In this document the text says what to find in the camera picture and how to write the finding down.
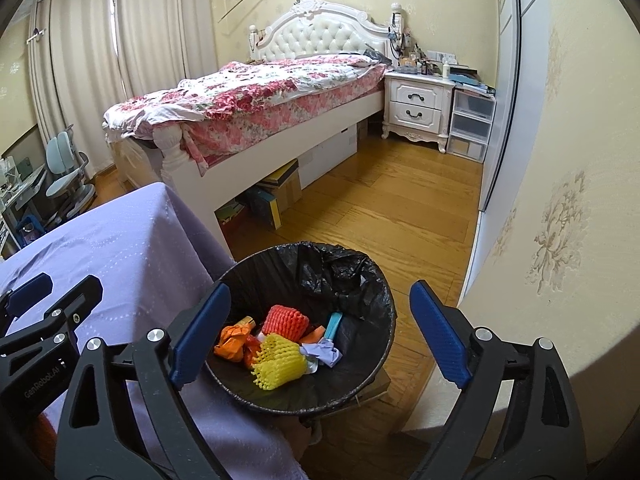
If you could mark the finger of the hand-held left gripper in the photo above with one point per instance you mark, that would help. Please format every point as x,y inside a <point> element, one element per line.
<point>30,290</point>
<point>82,300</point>

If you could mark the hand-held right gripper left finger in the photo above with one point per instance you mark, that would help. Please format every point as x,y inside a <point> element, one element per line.
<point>200,335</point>

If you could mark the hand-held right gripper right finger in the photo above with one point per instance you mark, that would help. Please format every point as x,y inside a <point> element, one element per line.
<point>440,330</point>

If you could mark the orange paper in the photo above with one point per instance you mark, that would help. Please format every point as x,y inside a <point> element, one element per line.
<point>230,342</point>

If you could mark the small gold bottle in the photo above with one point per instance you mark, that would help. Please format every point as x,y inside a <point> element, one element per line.
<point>246,321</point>

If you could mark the yellow foam fruit net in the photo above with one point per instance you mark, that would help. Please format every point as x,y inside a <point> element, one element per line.
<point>275,365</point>

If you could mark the red foam fruit net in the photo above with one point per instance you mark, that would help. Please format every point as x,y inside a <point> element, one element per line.
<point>285,322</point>

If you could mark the trash bin with black bag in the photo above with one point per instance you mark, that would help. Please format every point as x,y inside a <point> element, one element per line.
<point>320,280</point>

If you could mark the purple dotted tablecloth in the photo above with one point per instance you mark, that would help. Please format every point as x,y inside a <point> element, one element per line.
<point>125,260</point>

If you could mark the blue plastic crate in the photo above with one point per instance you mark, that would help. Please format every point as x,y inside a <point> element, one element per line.
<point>30,230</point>

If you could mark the child's study desk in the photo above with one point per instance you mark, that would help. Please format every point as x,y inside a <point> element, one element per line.
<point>22,190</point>

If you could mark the teal plastic stick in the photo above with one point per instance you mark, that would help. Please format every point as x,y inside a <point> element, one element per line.
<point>333,327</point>

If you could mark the pale lilac crumpled paper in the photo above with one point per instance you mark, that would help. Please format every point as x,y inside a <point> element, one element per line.
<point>322,352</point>

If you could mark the pale blue desk chair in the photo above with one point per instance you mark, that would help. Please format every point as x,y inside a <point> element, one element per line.
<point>62,150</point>

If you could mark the cardboard box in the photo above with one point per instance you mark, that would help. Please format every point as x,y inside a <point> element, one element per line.
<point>287,187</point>

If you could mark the white storage box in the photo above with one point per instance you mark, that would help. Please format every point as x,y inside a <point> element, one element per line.
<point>327,155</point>

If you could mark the translucent plastic drawer unit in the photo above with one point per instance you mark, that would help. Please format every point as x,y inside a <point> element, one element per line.
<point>470,110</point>

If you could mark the beige curtain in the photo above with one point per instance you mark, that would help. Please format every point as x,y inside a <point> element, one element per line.
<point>160,25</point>
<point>75,60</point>

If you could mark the white nightstand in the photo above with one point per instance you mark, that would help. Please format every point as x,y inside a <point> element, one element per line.
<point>417,95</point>

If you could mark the pile of books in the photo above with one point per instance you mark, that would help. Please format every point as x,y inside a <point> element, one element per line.
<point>470,82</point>

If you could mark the floral pink quilt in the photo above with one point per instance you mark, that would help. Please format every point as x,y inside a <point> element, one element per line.
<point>250,90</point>

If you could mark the white wardrobe sliding door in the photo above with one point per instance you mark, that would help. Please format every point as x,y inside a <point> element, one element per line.
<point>515,85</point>

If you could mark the clutter of small bedside items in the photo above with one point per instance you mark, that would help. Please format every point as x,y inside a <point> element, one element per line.
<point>415,55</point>

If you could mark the white bed with tufted headboard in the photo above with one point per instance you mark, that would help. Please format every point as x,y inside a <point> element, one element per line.
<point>320,35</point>

